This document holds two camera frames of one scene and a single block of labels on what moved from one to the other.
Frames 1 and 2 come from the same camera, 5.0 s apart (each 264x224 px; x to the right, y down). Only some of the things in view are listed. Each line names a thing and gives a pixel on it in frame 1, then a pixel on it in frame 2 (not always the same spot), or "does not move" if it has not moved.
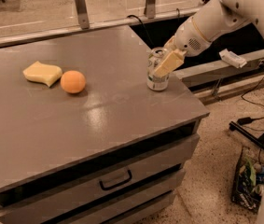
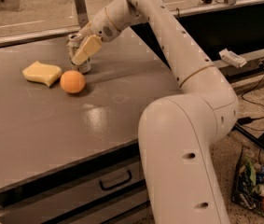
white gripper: [187, 39] to [102, 28]
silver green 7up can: [155, 82] to [74, 41]
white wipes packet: [232, 59] does not move
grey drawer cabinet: [72, 133] does not move
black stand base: [262, 141] does not move
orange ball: [73, 81] does not move
